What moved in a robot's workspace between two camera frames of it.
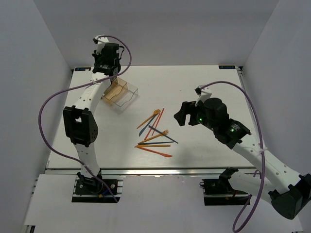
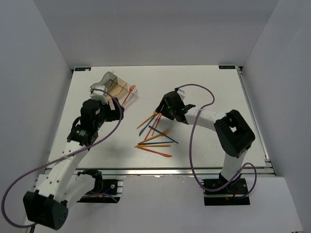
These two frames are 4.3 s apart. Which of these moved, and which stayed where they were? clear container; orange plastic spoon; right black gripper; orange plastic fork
Moved: right black gripper
Stayed: orange plastic fork; clear container; orange plastic spoon
